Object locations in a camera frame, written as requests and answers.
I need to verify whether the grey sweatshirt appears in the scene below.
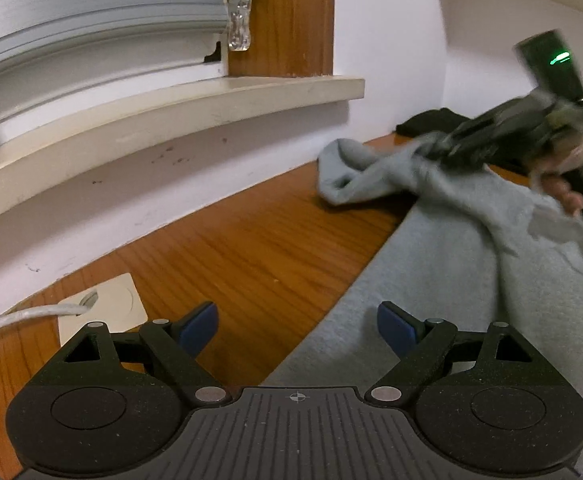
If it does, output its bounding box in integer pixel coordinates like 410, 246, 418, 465
259, 137, 583, 480

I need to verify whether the blind pull cord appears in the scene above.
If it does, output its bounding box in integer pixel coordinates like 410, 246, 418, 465
226, 0, 256, 54

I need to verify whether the black cloth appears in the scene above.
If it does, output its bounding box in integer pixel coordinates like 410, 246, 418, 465
394, 107, 539, 177

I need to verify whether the wooden window frame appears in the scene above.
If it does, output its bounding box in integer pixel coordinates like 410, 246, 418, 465
220, 0, 336, 79

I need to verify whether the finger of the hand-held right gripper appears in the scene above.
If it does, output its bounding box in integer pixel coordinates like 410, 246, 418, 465
415, 130, 548, 174
441, 94, 558, 147

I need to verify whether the white cable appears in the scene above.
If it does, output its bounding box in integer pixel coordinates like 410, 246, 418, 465
0, 291, 98, 342

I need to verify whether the grey window blind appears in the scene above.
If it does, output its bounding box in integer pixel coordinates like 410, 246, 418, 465
0, 0, 229, 163

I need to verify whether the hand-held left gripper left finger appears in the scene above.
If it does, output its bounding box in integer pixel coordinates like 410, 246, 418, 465
46, 302, 233, 407

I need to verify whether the person's right hand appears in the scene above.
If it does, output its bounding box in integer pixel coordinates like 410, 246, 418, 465
531, 126, 583, 222

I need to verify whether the beige cable grommet plate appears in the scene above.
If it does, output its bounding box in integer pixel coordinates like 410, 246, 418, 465
56, 272, 149, 349

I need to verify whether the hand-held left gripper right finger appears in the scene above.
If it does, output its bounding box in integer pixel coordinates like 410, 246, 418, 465
365, 301, 547, 407

